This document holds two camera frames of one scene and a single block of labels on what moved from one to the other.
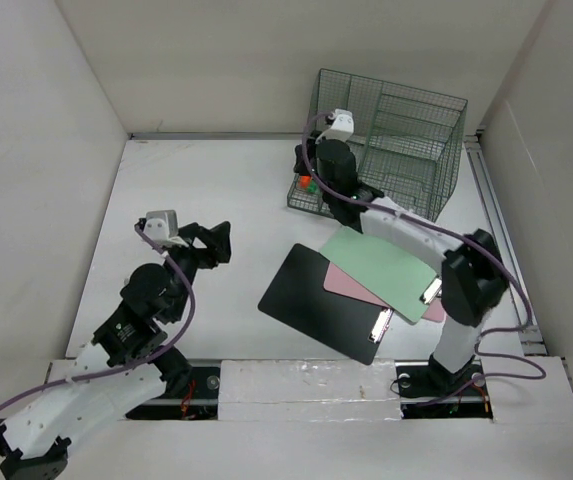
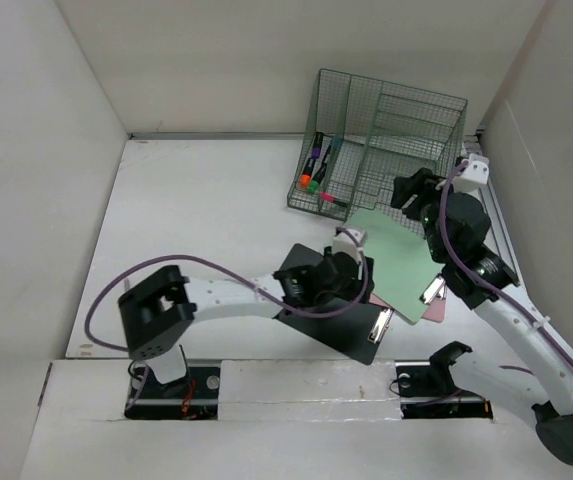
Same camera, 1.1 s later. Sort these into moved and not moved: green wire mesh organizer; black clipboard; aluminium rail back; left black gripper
Moved: left black gripper
Not moved: black clipboard; green wire mesh organizer; aluminium rail back
